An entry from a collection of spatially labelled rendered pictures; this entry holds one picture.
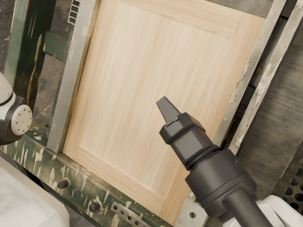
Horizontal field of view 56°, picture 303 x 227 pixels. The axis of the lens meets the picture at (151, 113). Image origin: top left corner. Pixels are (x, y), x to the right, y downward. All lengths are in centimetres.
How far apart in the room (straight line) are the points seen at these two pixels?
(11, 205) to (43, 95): 216
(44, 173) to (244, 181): 73
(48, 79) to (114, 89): 189
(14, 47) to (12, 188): 68
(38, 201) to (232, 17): 53
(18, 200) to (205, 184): 25
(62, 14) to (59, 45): 255
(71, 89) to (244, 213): 63
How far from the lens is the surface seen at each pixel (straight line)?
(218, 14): 69
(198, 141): 43
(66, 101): 90
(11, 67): 106
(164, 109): 50
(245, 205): 40
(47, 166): 100
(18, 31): 103
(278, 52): 61
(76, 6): 89
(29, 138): 104
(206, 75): 69
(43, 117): 124
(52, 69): 278
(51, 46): 104
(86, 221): 102
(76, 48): 86
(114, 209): 87
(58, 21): 345
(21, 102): 77
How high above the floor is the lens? 167
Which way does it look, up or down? 49 degrees down
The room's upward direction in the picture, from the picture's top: straight up
